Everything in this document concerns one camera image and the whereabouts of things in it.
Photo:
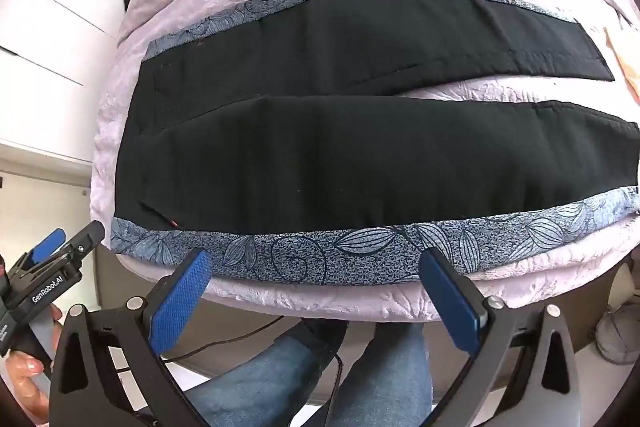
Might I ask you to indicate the person's leg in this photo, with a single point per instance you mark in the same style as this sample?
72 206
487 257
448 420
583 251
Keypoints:
250 387
390 372

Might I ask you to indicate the person's left leg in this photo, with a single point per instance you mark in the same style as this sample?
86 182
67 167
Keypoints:
250 387

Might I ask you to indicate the person's left hand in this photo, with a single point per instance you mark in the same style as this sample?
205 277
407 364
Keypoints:
27 377

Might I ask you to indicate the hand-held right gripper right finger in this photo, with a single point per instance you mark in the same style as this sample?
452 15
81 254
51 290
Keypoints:
452 307

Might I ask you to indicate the person's right leg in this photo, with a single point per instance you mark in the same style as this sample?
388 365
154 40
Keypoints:
390 372

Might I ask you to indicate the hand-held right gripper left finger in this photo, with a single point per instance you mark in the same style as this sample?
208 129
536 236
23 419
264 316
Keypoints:
181 302

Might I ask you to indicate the white wardrobe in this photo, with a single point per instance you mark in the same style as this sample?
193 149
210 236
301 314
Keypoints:
50 32

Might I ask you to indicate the brown bed base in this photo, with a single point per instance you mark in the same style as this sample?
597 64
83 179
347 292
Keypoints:
240 322

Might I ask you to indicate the black pants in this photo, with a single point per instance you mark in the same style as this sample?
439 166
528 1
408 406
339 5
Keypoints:
350 157

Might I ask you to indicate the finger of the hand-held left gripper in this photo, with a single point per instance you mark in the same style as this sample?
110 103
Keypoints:
87 237
47 244

